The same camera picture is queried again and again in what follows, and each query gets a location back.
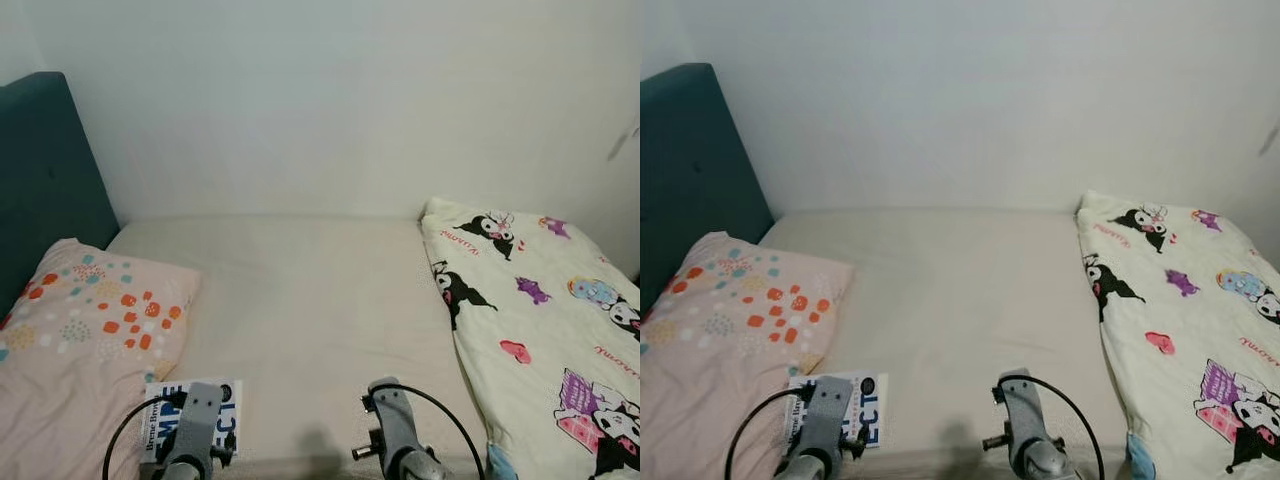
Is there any white blue-lettered book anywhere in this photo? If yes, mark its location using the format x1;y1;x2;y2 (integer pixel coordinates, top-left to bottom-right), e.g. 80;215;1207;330
784;372;890;452
139;377;245;464

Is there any pink dotted pillow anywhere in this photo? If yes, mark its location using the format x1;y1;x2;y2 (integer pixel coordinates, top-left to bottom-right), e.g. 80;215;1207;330
640;232;855;480
0;238;202;480

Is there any beige sheeted mattress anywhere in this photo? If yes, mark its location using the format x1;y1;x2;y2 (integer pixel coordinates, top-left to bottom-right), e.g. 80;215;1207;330
758;208;1280;480
104;215;641;480

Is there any cream cartoon print blanket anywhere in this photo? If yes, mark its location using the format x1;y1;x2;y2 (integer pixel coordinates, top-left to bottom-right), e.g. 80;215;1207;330
1074;190;1280;480
417;197;641;480

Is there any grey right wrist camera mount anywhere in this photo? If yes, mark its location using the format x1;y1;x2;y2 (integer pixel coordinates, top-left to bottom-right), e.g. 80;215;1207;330
997;369;1047;457
367;377;423;467

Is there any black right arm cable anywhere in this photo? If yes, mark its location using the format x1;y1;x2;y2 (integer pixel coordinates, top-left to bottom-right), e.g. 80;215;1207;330
994;375;1107;480
361;383;487;480

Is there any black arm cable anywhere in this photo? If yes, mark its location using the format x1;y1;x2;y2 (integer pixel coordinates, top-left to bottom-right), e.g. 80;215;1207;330
994;375;1107;480
101;391;190;480
361;383;487;480
726;384;817;480

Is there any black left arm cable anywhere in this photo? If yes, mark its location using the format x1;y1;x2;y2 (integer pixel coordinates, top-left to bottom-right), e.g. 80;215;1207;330
101;391;190;480
726;384;817;480

